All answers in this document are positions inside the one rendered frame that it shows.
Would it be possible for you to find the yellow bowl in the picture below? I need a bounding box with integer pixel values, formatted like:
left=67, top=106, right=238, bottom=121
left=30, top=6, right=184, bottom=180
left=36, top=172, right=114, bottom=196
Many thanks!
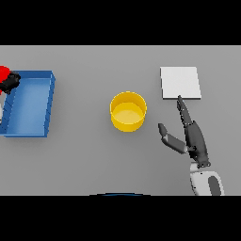
left=109, top=90, right=148, bottom=133

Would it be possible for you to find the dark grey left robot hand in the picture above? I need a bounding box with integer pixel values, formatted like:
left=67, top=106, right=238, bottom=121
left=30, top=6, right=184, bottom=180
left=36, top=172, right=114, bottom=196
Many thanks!
left=0, top=71, right=22, bottom=95

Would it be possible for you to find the red beaker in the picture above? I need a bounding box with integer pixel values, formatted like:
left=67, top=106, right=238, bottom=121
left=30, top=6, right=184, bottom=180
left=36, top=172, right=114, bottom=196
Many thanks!
left=0, top=65, right=11, bottom=95

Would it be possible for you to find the blue tray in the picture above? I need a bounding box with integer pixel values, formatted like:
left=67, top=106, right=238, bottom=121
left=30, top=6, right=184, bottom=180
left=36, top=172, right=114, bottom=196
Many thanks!
left=0, top=70, right=56, bottom=138

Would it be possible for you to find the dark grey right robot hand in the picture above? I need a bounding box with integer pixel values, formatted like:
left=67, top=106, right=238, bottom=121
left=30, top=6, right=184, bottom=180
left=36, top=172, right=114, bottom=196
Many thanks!
left=157, top=94, right=212, bottom=169

